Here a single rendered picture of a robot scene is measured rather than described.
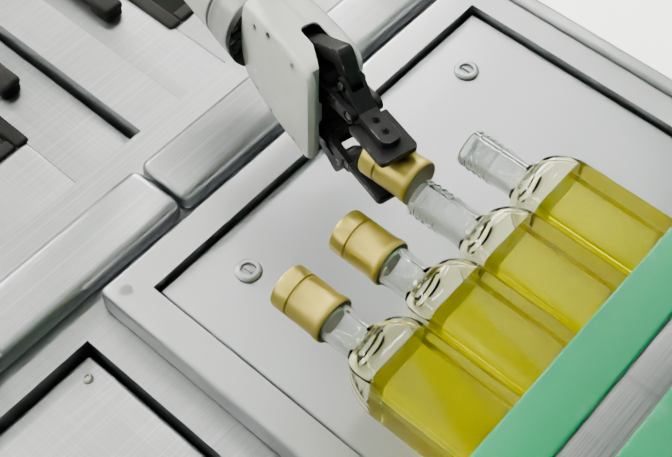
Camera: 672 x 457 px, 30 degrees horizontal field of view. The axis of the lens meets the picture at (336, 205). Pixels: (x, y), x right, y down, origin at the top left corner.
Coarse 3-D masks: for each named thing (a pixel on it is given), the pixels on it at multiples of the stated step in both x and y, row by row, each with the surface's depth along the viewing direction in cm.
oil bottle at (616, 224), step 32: (544, 160) 88; (576, 160) 87; (512, 192) 89; (544, 192) 86; (576, 192) 86; (608, 192) 86; (576, 224) 84; (608, 224) 84; (640, 224) 84; (608, 256) 83; (640, 256) 83
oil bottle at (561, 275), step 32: (480, 224) 85; (512, 224) 84; (544, 224) 84; (480, 256) 83; (512, 256) 83; (544, 256) 83; (576, 256) 83; (544, 288) 81; (576, 288) 81; (608, 288) 82; (576, 320) 80
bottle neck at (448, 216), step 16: (416, 192) 88; (432, 192) 88; (448, 192) 88; (416, 208) 88; (432, 208) 87; (448, 208) 87; (464, 208) 87; (432, 224) 87; (448, 224) 87; (464, 224) 86; (448, 240) 87
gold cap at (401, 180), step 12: (360, 156) 88; (408, 156) 87; (420, 156) 88; (360, 168) 89; (372, 168) 88; (384, 168) 87; (396, 168) 87; (408, 168) 87; (420, 168) 87; (432, 168) 89; (384, 180) 88; (396, 180) 87; (408, 180) 86; (420, 180) 90; (396, 192) 88; (408, 192) 90
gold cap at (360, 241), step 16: (352, 224) 85; (368, 224) 86; (336, 240) 86; (352, 240) 85; (368, 240) 85; (384, 240) 85; (400, 240) 85; (352, 256) 85; (368, 256) 84; (384, 256) 84; (368, 272) 85
